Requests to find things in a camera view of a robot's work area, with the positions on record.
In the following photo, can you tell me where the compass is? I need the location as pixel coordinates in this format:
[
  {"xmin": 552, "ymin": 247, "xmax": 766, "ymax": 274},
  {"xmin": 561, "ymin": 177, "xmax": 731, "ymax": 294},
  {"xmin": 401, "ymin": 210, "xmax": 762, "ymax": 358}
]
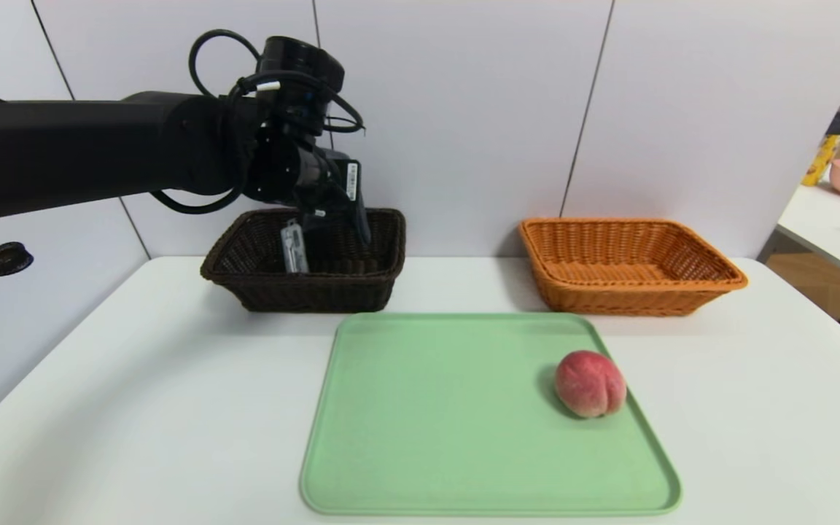
[{"xmin": 280, "ymin": 219, "xmax": 311, "ymax": 275}]

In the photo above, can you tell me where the red peach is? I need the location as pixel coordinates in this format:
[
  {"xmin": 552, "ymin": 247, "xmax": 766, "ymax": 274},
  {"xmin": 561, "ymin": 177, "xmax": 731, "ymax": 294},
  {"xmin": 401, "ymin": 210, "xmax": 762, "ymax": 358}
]
[{"xmin": 554, "ymin": 350, "xmax": 627, "ymax": 419}]

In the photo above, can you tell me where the dark brown wicker basket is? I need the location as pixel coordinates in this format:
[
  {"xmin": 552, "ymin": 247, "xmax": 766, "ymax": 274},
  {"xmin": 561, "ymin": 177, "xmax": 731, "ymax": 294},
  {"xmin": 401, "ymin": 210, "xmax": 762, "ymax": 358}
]
[{"xmin": 201, "ymin": 209, "xmax": 407, "ymax": 314}]

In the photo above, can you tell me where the orange wicker basket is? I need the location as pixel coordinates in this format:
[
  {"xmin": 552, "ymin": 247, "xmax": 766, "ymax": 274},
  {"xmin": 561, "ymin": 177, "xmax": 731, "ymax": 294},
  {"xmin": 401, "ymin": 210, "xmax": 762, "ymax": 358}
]
[{"xmin": 519, "ymin": 218, "xmax": 747, "ymax": 317}]

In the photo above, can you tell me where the light green plastic tray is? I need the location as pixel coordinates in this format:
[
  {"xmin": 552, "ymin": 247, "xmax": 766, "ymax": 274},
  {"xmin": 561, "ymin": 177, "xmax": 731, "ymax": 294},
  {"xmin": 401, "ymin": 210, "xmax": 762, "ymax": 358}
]
[{"xmin": 300, "ymin": 313, "xmax": 683, "ymax": 516}]

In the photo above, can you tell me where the white side table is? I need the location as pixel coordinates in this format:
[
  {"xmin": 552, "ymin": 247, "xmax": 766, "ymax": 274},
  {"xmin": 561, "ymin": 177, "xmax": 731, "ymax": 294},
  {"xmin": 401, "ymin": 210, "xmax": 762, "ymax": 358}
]
[{"xmin": 755, "ymin": 184, "xmax": 840, "ymax": 287}]

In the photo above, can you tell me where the thin black left wrist cable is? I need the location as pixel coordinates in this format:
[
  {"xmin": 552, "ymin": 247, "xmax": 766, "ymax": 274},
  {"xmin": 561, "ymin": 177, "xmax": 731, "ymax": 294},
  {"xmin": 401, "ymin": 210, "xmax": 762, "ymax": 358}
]
[{"xmin": 149, "ymin": 29, "xmax": 367, "ymax": 217}]

